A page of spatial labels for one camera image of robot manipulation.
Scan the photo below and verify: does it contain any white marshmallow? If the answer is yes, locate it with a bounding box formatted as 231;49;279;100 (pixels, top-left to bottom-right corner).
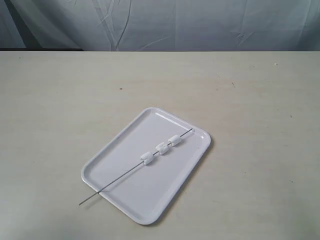
167;135;182;147
155;142;169;155
140;151;157;166

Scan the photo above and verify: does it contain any thin metal skewer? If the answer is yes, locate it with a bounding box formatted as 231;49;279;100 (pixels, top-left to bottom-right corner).
78;128;193;206

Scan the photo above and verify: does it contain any white rectangular plastic tray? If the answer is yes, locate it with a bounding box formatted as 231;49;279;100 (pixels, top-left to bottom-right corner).
81;107;212;225

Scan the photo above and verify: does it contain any white backdrop curtain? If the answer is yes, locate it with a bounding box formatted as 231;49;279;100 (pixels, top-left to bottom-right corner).
0;0;320;52

